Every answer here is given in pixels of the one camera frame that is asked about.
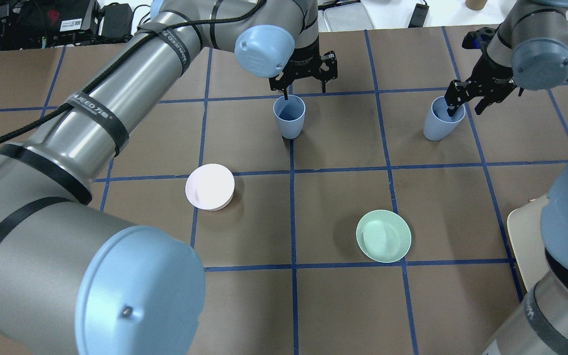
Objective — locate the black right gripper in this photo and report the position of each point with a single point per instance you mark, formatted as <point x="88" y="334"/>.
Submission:
<point x="489" y="75"/>

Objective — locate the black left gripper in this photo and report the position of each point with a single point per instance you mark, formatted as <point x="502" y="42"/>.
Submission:
<point x="305" y="61"/>

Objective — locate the blue cup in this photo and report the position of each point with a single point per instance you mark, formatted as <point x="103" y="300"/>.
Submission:
<point x="289" y="113"/>
<point x="438" y="123"/>

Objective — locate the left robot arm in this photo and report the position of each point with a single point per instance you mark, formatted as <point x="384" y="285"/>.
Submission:
<point x="75" y="280"/>

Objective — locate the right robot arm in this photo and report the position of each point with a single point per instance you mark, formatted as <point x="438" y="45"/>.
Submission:
<point x="508" y="99"/>

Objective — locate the pink bowl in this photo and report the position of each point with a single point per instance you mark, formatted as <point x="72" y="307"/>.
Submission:
<point x="210" y="187"/>

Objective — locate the green bowl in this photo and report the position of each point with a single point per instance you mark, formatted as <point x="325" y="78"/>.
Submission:
<point x="383" y="236"/>

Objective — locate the black power adapter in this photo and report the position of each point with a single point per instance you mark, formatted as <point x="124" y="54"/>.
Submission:
<point x="116" y="21"/>

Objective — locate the black computer box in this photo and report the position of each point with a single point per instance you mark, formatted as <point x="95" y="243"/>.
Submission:
<point x="28" y="24"/>

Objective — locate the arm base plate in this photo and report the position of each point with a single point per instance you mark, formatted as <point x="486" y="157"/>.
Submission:
<point x="523" y="226"/>

